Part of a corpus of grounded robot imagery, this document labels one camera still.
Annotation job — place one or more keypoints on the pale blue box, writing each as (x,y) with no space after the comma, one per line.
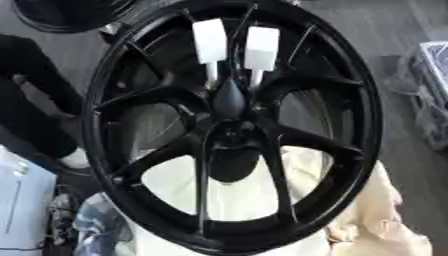
(23,206)

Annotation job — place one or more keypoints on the person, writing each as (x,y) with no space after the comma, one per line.
(29,110)

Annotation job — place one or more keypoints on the clear plastic wrapped box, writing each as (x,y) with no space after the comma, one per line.
(429,90)

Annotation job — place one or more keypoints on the cream cloth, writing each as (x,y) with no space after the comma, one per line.
(373,216)

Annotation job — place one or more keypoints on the blue white patterned bag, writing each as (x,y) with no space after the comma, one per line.
(99,226)

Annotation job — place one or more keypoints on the black round tyre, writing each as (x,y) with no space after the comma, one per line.
(58,16)

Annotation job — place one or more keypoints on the black spoked wheel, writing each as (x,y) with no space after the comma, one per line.
(344,156)

